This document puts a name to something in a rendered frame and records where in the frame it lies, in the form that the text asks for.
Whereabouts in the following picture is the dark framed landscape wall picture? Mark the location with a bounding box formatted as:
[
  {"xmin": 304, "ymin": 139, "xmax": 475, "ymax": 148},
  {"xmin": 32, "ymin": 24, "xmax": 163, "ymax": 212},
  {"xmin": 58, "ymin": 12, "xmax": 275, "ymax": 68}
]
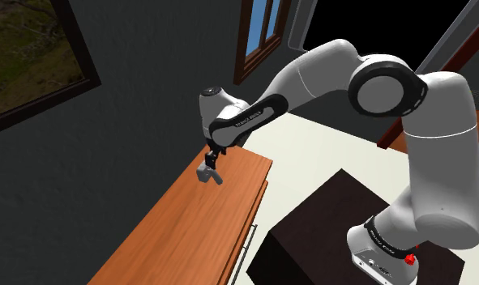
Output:
[{"xmin": 0, "ymin": 0, "xmax": 103, "ymax": 139}]

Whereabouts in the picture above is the brown framed window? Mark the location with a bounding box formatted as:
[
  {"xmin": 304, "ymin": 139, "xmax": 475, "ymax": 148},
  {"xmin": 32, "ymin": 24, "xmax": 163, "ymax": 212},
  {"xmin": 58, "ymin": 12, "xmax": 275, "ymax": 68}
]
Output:
[{"xmin": 233, "ymin": 0, "xmax": 293, "ymax": 86}]

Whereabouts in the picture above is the grey framed doorway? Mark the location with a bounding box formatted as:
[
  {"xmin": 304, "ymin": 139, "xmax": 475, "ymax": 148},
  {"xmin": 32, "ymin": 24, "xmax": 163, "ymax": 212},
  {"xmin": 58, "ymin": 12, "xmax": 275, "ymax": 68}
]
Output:
[{"xmin": 287, "ymin": 0, "xmax": 479, "ymax": 149}]

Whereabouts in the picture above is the orange wooden chest of drawers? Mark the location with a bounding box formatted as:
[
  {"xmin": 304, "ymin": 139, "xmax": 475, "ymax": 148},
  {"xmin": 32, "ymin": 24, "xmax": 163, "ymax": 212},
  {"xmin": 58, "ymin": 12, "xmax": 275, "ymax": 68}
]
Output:
[{"xmin": 87, "ymin": 143, "xmax": 274, "ymax": 285}]

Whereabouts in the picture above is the dark robot stand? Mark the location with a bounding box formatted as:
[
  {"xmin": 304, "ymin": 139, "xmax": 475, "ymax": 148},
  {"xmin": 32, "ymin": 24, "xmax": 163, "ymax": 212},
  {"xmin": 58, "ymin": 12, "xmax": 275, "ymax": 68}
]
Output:
[{"xmin": 246, "ymin": 168, "xmax": 467, "ymax": 285}]

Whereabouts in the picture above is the small grey angular object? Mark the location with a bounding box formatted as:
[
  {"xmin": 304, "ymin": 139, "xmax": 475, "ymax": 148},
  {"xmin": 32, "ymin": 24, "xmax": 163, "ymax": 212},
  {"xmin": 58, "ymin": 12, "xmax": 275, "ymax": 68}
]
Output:
[{"xmin": 195, "ymin": 160, "xmax": 225, "ymax": 186}]

